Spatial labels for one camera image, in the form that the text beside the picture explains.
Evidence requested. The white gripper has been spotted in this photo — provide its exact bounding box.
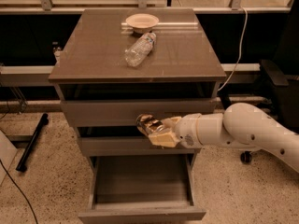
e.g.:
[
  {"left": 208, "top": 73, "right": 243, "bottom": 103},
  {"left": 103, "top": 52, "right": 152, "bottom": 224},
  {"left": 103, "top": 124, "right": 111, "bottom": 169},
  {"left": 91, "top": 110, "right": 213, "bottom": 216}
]
[{"left": 149, "top": 113, "right": 201, "bottom": 148}]

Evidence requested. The orange soda can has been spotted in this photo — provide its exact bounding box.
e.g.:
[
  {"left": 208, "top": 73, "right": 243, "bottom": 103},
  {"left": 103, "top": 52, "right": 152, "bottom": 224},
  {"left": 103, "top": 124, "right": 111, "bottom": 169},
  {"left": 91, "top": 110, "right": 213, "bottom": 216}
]
[{"left": 136, "top": 114, "right": 164, "bottom": 136}]

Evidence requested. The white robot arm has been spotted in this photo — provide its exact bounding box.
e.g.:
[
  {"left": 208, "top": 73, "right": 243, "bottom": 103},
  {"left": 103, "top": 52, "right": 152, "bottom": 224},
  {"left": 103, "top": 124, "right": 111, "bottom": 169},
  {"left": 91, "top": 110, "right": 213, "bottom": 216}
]
[{"left": 149, "top": 103, "right": 299, "bottom": 172}]

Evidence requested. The grey middle drawer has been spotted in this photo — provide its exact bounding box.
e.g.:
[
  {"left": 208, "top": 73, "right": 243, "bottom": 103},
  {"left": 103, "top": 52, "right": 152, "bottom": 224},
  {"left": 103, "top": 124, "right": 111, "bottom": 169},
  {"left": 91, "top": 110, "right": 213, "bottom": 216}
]
[{"left": 77, "top": 126, "right": 201, "bottom": 157}]

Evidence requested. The grey drawer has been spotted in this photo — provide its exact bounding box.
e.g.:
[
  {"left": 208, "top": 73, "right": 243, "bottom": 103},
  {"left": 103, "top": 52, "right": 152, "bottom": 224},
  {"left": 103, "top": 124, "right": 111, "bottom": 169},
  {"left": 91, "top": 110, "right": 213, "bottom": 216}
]
[
  {"left": 77, "top": 126, "right": 201, "bottom": 157},
  {"left": 59, "top": 90, "right": 216, "bottom": 127},
  {"left": 78, "top": 154, "right": 206, "bottom": 224}
]

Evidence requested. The grey top drawer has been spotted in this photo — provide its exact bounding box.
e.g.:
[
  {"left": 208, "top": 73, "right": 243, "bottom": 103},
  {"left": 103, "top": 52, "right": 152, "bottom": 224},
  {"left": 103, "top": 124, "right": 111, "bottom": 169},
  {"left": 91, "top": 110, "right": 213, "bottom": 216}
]
[{"left": 59, "top": 90, "right": 216, "bottom": 127}]

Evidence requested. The grey bottom drawer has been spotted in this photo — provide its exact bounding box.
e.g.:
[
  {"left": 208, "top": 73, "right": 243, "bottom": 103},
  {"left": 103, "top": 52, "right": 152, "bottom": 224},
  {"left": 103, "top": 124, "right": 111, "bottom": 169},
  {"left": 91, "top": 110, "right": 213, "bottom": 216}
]
[{"left": 78, "top": 154, "right": 206, "bottom": 224}]

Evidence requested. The grey drawer cabinet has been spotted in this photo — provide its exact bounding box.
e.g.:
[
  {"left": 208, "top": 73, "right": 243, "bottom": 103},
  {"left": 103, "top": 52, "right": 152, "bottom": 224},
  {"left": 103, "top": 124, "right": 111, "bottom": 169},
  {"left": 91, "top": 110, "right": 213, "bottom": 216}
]
[{"left": 48, "top": 7, "right": 227, "bottom": 224}]

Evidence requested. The clear plastic water bottle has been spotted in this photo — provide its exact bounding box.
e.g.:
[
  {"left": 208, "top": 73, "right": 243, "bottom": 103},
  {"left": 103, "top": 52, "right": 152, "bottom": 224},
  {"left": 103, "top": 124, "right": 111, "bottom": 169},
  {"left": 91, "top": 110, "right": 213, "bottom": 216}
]
[{"left": 124, "top": 33, "right": 156, "bottom": 67}]

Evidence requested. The white paper bowl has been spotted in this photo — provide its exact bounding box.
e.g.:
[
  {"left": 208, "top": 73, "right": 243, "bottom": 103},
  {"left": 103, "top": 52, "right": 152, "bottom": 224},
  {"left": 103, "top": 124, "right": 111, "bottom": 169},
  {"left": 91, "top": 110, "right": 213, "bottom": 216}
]
[{"left": 125, "top": 13, "right": 159, "bottom": 34}]

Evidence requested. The black office chair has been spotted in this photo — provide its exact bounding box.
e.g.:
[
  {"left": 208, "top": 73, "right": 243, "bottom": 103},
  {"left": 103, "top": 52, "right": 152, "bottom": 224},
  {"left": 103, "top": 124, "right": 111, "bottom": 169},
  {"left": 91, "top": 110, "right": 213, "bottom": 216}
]
[{"left": 241, "top": 0, "right": 299, "bottom": 169}]

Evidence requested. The black metal bar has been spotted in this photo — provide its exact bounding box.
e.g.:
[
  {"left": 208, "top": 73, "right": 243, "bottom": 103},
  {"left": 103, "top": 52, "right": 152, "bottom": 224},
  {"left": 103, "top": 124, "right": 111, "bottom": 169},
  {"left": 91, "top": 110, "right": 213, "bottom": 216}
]
[{"left": 16, "top": 113, "right": 49, "bottom": 173}]

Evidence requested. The white cable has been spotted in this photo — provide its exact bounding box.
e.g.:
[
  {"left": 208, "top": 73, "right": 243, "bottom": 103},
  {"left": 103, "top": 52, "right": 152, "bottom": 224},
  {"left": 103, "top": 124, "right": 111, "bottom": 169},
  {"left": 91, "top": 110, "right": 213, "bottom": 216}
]
[{"left": 217, "top": 7, "right": 249, "bottom": 92}]

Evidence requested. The black floor cable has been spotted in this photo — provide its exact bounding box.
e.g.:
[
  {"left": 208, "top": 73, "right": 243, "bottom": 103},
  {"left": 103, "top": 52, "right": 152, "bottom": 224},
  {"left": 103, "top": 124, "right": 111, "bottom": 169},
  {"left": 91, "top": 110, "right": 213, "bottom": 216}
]
[{"left": 0, "top": 159, "right": 39, "bottom": 224}]

